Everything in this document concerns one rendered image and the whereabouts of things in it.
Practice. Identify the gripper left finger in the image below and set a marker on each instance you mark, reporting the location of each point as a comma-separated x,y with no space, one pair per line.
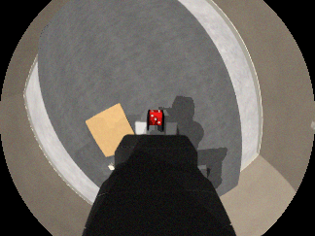
142,125

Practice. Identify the white die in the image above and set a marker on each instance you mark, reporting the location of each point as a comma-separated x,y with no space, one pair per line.
112,166

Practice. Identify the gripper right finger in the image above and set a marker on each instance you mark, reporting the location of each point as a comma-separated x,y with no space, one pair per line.
168,126

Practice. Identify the tan square mat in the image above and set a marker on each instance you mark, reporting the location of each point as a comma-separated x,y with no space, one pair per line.
109,127

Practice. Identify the red die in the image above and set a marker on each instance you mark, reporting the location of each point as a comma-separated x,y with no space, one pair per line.
155,117

